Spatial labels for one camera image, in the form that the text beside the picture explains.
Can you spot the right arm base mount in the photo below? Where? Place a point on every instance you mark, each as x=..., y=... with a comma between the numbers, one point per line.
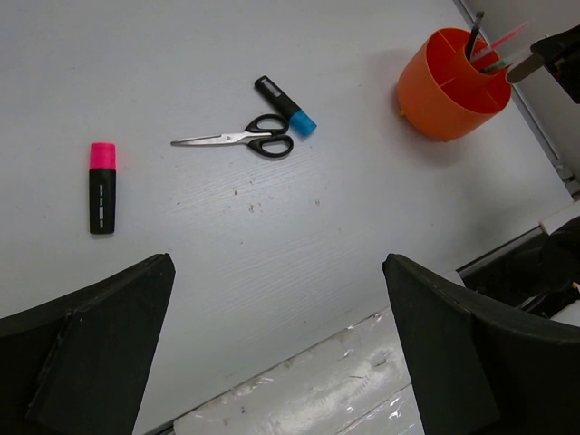
x=538, y=274

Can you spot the pink and black highlighter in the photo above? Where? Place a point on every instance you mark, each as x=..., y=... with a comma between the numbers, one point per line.
x=102, y=188

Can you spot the green ink clear pen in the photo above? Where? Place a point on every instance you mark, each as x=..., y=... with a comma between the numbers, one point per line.
x=505, y=62

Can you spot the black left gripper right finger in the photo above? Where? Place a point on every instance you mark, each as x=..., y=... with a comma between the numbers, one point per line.
x=478, y=366

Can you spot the orange round pen holder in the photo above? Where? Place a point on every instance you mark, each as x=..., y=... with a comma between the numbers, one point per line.
x=443, y=95

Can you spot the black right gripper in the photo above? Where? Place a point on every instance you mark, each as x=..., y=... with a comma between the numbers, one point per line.
x=559, y=54

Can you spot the black handled scissors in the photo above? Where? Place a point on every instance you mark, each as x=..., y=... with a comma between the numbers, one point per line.
x=261, y=132

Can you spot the black ink clear pen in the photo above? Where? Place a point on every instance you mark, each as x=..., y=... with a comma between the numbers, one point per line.
x=473, y=34

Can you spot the aluminium rail right side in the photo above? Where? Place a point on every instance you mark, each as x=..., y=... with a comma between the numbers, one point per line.
x=554, y=115

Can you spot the blue and black highlighter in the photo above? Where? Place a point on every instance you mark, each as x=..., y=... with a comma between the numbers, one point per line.
x=285, y=106

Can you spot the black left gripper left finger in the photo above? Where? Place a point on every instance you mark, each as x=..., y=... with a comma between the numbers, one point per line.
x=80, y=363

